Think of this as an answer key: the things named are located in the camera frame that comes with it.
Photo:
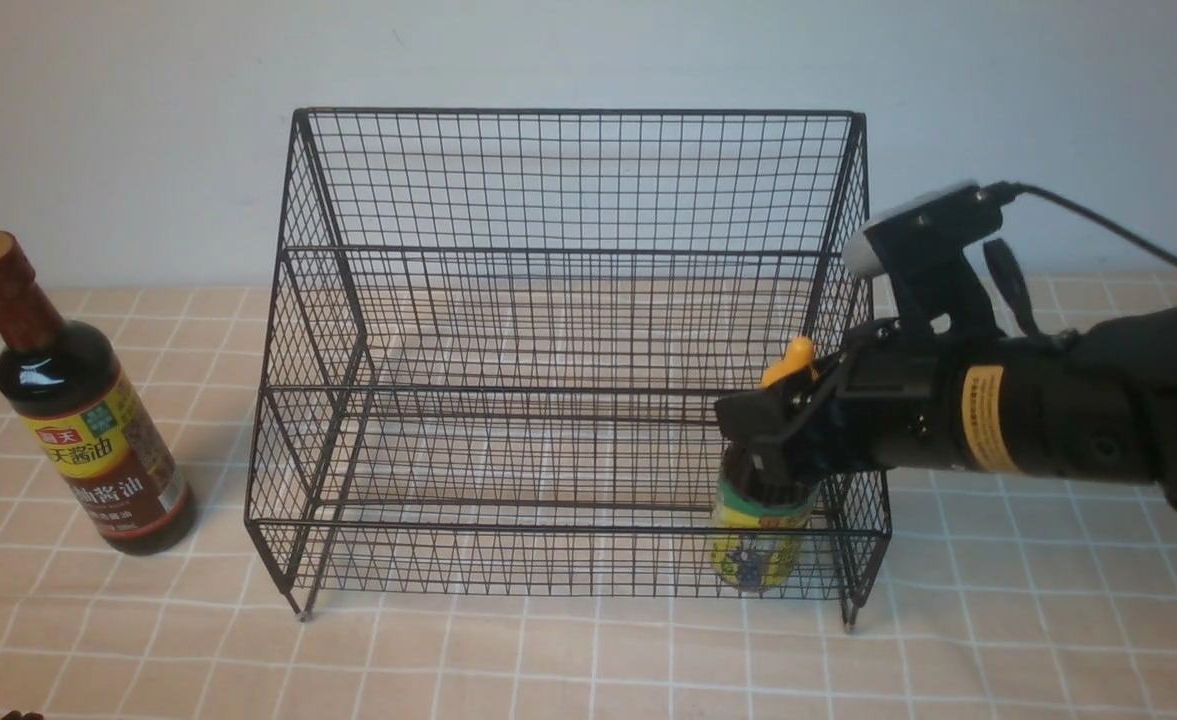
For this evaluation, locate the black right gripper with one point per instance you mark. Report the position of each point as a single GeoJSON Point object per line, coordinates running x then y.
{"type": "Point", "coordinates": [891, 401]}

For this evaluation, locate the yellow-capped seasoning bottle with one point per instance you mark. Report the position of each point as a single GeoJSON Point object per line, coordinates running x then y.
{"type": "Point", "coordinates": [763, 520]}

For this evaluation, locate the dark soy sauce bottle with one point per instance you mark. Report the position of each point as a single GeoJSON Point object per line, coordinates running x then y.
{"type": "Point", "coordinates": [68, 386]}

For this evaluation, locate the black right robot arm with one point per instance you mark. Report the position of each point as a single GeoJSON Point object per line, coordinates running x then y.
{"type": "Point", "coordinates": [1100, 405]}

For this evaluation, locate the checkered beige tablecloth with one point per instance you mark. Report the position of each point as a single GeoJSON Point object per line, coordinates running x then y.
{"type": "Point", "coordinates": [1000, 598]}

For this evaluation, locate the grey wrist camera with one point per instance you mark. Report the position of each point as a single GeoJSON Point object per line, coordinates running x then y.
{"type": "Point", "coordinates": [921, 247]}

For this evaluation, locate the black wire mesh shelf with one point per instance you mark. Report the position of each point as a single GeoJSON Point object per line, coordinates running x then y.
{"type": "Point", "coordinates": [496, 337]}

